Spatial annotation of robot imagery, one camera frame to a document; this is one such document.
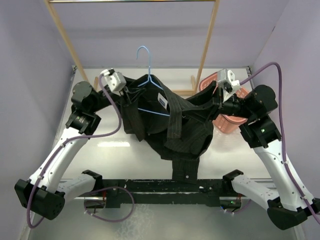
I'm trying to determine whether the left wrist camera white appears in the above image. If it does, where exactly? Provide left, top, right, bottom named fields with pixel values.
left=101, top=68, right=127, bottom=96

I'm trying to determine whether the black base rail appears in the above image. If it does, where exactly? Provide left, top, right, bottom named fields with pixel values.
left=84, top=177, right=253, bottom=209

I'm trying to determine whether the light blue wire hanger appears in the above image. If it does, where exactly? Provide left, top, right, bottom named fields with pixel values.
left=136, top=45, right=171, bottom=118

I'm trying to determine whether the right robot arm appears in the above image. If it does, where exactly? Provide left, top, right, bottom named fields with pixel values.
left=206, top=82, right=320, bottom=230

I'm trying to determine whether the wooden clothes rack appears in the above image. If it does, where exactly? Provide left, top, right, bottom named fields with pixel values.
left=45, top=0, right=220, bottom=96

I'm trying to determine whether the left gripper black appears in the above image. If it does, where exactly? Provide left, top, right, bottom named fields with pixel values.
left=90, top=75, right=147, bottom=113

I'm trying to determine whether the dark pinstriped shirt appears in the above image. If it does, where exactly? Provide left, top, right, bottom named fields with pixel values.
left=119, top=74, right=216, bottom=184

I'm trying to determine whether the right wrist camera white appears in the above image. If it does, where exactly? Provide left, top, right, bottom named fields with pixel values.
left=217, top=68, right=241, bottom=103

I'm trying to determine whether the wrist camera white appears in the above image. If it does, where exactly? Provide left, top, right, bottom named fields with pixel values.
left=101, top=68, right=127, bottom=96
left=217, top=68, right=241, bottom=103

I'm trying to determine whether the pink plastic basket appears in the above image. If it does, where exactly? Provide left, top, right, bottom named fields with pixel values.
left=198, top=72, right=247, bottom=134

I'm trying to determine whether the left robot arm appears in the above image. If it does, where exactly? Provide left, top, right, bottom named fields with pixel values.
left=14, top=81, right=120, bottom=220

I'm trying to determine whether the white shirt tag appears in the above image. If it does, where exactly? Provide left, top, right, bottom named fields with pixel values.
left=157, top=92, right=168, bottom=109

